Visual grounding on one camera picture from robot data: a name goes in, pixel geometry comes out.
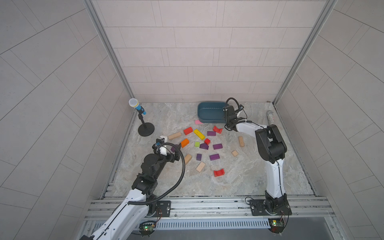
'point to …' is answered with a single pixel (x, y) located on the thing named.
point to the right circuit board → (276, 225)
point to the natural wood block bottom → (200, 166)
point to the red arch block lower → (219, 173)
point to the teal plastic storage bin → (211, 112)
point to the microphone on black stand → (146, 129)
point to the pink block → (197, 122)
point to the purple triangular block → (204, 146)
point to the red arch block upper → (215, 129)
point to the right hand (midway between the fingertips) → (227, 113)
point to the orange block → (184, 143)
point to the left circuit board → (147, 227)
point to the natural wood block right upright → (241, 141)
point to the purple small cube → (198, 157)
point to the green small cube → (197, 144)
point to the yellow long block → (199, 134)
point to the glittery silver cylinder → (270, 114)
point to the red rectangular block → (188, 130)
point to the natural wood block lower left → (187, 158)
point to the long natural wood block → (174, 135)
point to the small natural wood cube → (235, 153)
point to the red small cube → (207, 141)
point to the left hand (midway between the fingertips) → (175, 141)
